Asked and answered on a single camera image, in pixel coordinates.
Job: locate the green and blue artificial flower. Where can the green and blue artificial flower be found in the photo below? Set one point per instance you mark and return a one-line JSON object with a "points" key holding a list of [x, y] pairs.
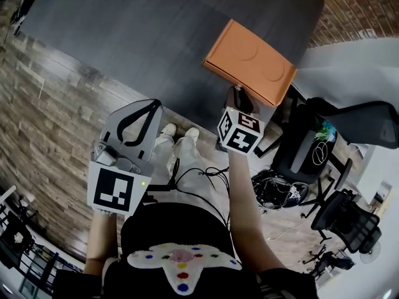
{"points": [[325, 130]]}

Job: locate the person's left forearm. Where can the person's left forearm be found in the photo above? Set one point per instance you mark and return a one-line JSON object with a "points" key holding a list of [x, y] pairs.
{"points": [[101, 241]]}

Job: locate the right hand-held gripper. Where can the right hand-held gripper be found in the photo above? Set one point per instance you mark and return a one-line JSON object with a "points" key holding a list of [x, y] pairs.
{"points": [[241, 134]]}

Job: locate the black standing fan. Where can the black standing fan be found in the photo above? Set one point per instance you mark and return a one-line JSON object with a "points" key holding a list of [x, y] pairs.
{"points": [[370, 252]]}

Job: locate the orange cardboard box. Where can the orange cardboard box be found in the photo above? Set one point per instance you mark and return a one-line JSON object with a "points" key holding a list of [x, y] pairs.
{"points": [[252, 61]]}

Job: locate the white shoe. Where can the white shoe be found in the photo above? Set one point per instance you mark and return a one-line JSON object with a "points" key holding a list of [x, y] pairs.
{"points": [[168, 129], [191, 132]]}

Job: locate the black waist device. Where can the black waist device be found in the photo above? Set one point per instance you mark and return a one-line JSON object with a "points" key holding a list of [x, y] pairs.
{"points": [[160, 193]]}

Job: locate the black shirt with white patch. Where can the black shirt with white patch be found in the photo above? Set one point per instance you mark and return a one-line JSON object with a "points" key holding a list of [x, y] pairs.
{"points": [[174, 226]]}

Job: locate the person's right forearm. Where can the person's right forearm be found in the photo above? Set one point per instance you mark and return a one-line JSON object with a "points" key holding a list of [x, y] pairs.
{"points": [[246, 204]]}

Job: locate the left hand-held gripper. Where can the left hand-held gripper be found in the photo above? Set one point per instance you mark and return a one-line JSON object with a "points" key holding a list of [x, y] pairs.
{"points": [[112, 190]]}

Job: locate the black bag with white print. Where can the black bag with white print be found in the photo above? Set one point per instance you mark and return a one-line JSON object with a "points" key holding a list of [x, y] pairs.
{"points": [[297, 195]]}

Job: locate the black mesh office chair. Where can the black mesh office chair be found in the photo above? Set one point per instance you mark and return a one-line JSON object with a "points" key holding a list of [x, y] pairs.
{"points": [[358, 123], [352, 223]]}

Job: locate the light grey trousers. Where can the light grey trousers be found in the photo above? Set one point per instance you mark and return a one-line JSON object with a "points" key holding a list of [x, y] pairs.
{"points": [[190, 160]]}

